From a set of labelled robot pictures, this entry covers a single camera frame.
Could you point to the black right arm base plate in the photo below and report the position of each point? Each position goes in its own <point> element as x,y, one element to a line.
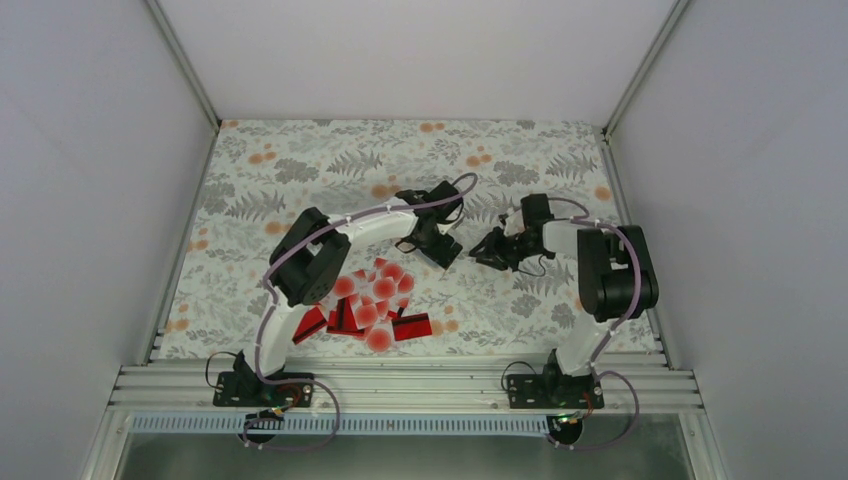
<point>560,392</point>

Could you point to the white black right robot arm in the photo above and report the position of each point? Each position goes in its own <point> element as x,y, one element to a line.
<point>616,278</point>

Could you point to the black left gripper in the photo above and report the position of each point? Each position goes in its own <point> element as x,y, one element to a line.
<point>436,254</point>

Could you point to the floral patterned table mat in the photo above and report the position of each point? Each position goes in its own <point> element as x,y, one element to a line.
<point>264,173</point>

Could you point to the slotted grey cable duct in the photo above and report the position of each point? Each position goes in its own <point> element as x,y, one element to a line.
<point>353,424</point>

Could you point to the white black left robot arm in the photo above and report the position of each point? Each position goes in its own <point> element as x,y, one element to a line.
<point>306,263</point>

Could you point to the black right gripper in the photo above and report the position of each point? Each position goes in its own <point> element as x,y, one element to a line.
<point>492,240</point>

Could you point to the pile of red white cards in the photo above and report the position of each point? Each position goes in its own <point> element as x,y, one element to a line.
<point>368,305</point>

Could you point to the aluminium rail frame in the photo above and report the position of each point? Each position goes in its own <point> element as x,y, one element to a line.
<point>375,384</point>

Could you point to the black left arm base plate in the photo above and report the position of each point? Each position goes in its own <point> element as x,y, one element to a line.
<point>231,391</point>

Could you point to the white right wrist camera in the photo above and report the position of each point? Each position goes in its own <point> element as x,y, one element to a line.
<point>512,222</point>

